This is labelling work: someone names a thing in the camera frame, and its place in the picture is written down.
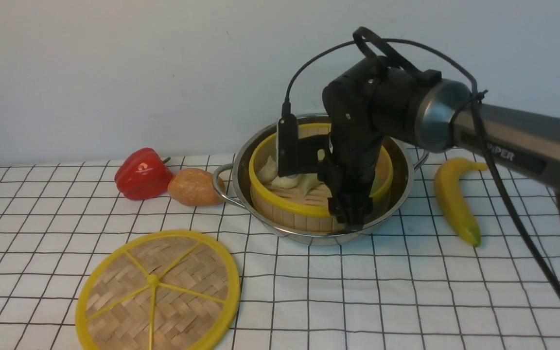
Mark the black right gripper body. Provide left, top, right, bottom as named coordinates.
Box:
left=317, top=122, right=385, bottom=200

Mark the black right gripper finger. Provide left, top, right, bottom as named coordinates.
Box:
left=328, top=193, right=374, bottom=232

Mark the bamboo steamer basket yellow rim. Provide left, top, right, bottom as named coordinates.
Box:
left=248, top=122, right=394, bottom=233

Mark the bamboo steamer lid yellow rim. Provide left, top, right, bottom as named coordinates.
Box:
left=75, top=230, right=241, bottom=350

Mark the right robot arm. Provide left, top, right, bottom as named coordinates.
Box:
left=322, top=56, right=560, bottom=217

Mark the stainless steel pot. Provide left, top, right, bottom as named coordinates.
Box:
left=213, top=123, right=429, bottom=246

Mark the white dumpling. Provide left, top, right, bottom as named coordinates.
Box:
left=271, top=174, right=302, bottom=189
left=256, top=155, right=278, bottom=184

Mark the yellow banana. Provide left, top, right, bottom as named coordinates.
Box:
left=434, top=157, right=488, bottom=247

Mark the checkered white tablecloth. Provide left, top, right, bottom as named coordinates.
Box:
left=0, top=149, right=560, bottom=350

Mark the brown potato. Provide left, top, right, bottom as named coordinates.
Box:
left=167, top=168, right=223, bottom=207

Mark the red bell pepper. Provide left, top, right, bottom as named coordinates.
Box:
left=114, top=148, right=173, bottom=201

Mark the black camera cable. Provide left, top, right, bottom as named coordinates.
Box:
left=280, top=27, right=560, bottom=350

